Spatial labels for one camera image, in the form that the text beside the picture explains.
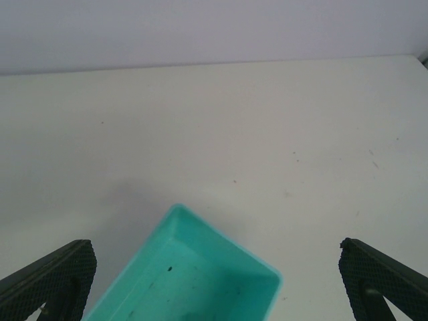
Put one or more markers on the teal plastic bin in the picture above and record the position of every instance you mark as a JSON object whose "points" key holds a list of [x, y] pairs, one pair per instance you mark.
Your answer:
{"points": [[189, 270]]}

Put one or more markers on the right aluminium corner post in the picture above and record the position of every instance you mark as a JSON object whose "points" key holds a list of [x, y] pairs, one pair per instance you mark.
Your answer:
{"points": [[424, 59]]}

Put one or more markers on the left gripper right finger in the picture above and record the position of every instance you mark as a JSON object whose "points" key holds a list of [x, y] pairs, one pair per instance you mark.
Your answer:
{"points": [[371, 279]]}

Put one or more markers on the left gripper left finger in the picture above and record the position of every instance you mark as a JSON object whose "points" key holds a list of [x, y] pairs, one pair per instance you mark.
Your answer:
{"points": [[58, 285]]}

